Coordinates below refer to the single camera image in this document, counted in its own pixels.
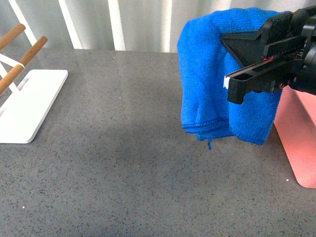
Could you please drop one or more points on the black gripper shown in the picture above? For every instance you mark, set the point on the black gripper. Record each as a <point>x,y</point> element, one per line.
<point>288,34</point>

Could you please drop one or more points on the blue microfiber towel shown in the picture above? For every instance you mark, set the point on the blue microfiber towel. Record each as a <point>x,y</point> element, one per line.
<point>203,64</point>

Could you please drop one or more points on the pink plastic storage box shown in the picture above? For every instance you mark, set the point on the pink plastic storage box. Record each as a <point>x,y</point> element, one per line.
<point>295,123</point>

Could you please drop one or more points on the upper wooden rack rod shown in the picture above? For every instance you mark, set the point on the upper wooden rack rod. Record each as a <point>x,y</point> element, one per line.
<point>11,35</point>

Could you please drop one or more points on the wooden rack rod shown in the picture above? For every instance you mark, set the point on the wooden rack rod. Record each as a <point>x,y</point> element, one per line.
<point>11,35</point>
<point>19,66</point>

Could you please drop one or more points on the white towel rack stand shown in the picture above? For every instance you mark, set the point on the white towel rack stand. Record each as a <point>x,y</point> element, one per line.
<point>24,111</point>

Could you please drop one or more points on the lower wooden rack rod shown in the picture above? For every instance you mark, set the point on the lower wooden rack rod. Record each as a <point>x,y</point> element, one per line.
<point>19,66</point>

